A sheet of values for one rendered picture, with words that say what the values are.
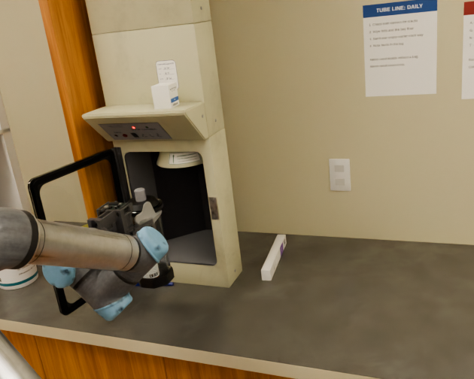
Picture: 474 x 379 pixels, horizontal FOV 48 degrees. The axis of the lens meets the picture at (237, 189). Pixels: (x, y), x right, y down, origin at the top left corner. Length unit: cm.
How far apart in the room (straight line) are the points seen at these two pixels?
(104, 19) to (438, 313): 118
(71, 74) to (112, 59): 12
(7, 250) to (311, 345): 78
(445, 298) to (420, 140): 51
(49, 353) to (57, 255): 86
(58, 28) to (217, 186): 61
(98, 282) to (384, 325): 72
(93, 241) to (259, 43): 104
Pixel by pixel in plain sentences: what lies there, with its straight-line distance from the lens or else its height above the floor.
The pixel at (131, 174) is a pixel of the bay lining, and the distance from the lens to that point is 164.
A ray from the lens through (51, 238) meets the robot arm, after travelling 92.
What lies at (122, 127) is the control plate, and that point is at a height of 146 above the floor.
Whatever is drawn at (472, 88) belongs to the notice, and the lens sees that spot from 173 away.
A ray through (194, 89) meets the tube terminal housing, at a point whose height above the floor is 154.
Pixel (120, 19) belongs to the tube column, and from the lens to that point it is 153.
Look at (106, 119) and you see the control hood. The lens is 148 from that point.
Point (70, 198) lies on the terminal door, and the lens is 151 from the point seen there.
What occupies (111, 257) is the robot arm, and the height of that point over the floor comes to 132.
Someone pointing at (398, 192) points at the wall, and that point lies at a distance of 183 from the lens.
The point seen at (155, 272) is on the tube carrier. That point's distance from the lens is 146.
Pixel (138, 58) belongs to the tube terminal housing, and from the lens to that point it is 151.
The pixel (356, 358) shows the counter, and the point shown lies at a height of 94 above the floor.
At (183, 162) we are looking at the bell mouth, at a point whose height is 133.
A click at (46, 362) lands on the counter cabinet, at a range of 180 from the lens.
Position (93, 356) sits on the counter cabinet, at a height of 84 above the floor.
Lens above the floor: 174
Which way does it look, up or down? 19 degrees down
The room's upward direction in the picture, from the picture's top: 7 degrees counter-clockwise
